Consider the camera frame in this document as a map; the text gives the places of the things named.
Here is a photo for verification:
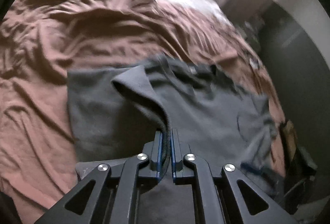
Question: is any dark grey t-shirt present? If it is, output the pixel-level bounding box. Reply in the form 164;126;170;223
67;55;277;223

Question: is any brown bed blanket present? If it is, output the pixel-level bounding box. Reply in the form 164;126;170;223
1;0;285;223

